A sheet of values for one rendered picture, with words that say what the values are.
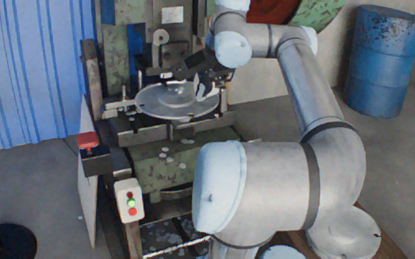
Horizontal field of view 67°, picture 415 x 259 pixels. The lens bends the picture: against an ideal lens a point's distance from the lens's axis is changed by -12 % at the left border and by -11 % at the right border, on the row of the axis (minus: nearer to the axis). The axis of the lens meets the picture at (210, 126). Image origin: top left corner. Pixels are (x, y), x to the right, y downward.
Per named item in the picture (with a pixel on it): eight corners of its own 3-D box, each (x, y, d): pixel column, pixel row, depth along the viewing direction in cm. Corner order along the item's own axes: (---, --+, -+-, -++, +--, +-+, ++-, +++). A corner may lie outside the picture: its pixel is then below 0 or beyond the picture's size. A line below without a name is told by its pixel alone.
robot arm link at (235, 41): (271, 43, 68) (264, 11, 74) (215, 41, 67) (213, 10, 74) (266, 71, 74) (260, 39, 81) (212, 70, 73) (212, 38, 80)
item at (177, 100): (198, 79, 138) (198, 76, 137) (234, 110, 115) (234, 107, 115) (126, 89, 127) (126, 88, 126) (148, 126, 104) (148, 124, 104)
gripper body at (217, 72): (230, 84, 97) (243, 52, 88) (202, 89, 94) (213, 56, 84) (219, 65, 101) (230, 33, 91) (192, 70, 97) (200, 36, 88)
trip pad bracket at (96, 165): (119, 198, 113) (111, 150, 104) (91, 205, 110) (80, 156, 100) (115, 188, 118) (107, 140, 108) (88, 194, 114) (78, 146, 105)
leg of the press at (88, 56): (152, 294, 137) (127, 100, 92) (126, 302, 132) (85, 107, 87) (107, 173, 208) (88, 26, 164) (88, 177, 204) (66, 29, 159)
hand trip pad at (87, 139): (101, 161, 103) (98, 141, 100) (82, 165, 101) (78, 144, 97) (98, 150, 109) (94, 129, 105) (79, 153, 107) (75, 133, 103)
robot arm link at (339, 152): (408, 189, 37) (313, 12, 74) (327, 194, 37) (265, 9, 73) (374, 239, 45) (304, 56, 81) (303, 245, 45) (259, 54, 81)
